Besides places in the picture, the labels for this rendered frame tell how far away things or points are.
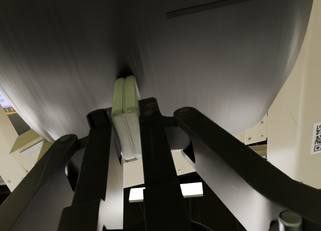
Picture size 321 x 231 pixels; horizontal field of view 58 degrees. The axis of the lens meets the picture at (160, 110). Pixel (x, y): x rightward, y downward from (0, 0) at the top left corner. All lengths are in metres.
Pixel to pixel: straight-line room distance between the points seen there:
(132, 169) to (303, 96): 0.53
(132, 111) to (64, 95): 0.09
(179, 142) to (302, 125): 0.44
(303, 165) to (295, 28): 0.42
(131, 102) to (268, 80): 0.14
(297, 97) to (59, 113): 0.42
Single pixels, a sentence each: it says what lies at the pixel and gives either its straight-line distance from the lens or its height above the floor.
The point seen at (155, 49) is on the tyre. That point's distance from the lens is 0.21.
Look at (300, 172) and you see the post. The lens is 0.66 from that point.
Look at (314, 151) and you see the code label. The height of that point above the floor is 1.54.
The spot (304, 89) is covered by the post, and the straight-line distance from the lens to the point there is 0.54.
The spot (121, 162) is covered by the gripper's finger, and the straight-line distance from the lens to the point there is 0.16.
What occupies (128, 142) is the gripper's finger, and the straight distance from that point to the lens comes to 0.17.
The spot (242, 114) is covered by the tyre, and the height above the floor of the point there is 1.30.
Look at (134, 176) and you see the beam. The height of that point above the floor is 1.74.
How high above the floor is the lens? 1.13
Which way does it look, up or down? 32 degrees up
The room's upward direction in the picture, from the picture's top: 168 degrees clockwise
